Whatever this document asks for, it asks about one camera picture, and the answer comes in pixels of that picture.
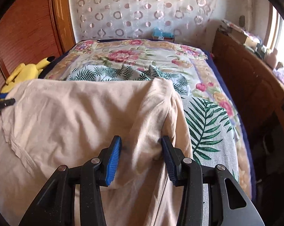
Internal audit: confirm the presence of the beige t-shirt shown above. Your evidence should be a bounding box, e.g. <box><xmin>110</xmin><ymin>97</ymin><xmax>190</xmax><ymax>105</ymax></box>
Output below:
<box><xmin>0</xmin><ymin>78</ymin><xmax>192</xmax><ymax>225</ymax></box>

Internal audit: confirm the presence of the yellow Pikachu plush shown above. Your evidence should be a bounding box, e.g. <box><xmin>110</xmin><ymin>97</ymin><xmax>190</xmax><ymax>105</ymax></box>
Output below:
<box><xmin>0</xmin><ymin>56</ymin><xmax>55</xmax><ymax>93</ymax></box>

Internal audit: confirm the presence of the palm leaf print sheet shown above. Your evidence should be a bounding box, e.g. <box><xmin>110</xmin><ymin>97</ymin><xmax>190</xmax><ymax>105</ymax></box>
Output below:
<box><xmin>66</xmin><ymin>64</ymin><xmax>239</xmax><ymax>181</ymax></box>

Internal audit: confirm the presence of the wooden slatted wardrobe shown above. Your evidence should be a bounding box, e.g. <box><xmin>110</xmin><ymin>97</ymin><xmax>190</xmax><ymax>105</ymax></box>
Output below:
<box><xmin>0</xmin><ymin>0</ymin><xmax>75</xmax><ymax>88</ymax></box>

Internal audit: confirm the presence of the long wooden cabinet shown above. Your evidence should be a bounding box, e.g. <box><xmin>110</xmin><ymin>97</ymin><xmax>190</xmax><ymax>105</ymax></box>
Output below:
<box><xmin>211</xmin><ymin>27</ymin><xmax>284</xmax><ymax>147</ymax></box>

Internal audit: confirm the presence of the circle pattern sheer curtain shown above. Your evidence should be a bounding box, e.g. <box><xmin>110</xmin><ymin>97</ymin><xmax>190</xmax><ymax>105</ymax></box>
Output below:
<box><xmin>69</xmin><ymin>0</ymin><xmax>217</xmax><ymax>47</ymax></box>

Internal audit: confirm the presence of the floral quilt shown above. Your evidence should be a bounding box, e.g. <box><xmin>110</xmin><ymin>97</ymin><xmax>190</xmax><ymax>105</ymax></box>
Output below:
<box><xmin>41</xmin><ymin>39</ymin><xmax>255</xmax><ymax>199</ymax></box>

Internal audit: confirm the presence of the cardboard box on cabinet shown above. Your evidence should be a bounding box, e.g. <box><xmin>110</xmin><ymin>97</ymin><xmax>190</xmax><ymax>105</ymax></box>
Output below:
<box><xmin>230</xmin><ymin>29</ymin><xmax>260</xmax><ymax>50</ymax></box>

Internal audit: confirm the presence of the blue tissue box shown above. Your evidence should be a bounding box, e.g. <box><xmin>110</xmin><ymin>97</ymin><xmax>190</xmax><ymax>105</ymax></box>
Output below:
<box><xmin>152</xmin><ymin>27</ymin><xmax>175</xmax><ymax>41</ymax></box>

